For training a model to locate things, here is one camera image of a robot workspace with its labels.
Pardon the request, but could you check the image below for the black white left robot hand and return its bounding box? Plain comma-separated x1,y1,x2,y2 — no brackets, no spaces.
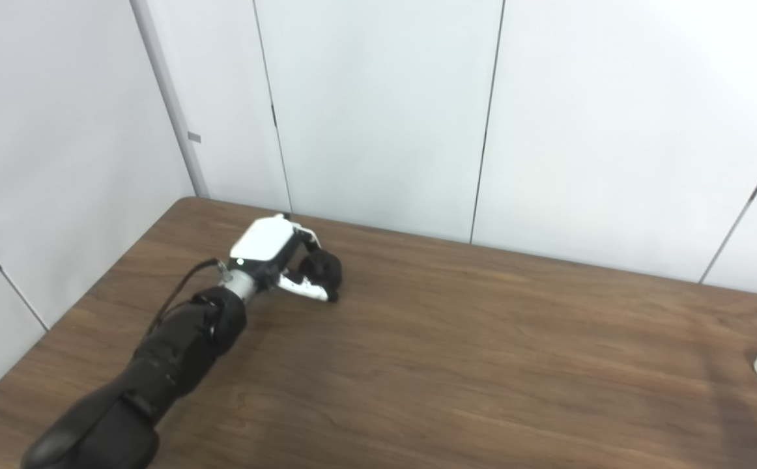
229,213,340,304

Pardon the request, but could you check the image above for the round black part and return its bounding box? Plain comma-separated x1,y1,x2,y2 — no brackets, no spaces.
297,249,344,300

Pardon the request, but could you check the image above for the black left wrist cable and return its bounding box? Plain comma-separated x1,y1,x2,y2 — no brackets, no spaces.
144,259,233,336

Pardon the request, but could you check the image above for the gray wall corner post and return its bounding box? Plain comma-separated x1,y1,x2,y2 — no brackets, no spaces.
130,0,211,199

